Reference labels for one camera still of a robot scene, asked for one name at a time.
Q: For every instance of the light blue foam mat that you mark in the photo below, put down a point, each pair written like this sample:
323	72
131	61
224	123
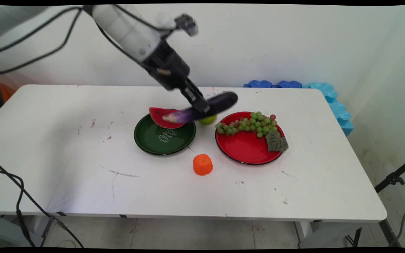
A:
336	105

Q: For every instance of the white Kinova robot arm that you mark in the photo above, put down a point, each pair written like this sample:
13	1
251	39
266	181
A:
125	24

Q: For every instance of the round dark green plate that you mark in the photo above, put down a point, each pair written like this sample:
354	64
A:
164	137

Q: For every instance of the purple toy eggplant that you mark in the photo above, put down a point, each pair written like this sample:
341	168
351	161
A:
211	103

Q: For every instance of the white table leg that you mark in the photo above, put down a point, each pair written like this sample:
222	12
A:
37	228
325	233

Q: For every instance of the black tripod stand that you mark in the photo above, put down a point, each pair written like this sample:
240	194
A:
394	177

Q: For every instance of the green toy lime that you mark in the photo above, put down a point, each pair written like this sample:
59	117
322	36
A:
207	120

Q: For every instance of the dark blue foam mat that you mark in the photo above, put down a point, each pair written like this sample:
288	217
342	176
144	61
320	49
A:
258	84
288	84

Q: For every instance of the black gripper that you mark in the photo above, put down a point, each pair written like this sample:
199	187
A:
169	66

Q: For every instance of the round red plate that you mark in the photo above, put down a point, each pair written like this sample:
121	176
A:
246	146

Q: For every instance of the red toy watermelon slice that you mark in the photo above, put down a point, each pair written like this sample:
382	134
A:
162	117

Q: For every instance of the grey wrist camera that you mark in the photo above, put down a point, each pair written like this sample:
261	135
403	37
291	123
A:
187	24

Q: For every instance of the green toy grape bunch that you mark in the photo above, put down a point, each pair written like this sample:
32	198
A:
255	126

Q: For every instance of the orange toy mandarin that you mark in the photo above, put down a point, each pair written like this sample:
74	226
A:
203	164

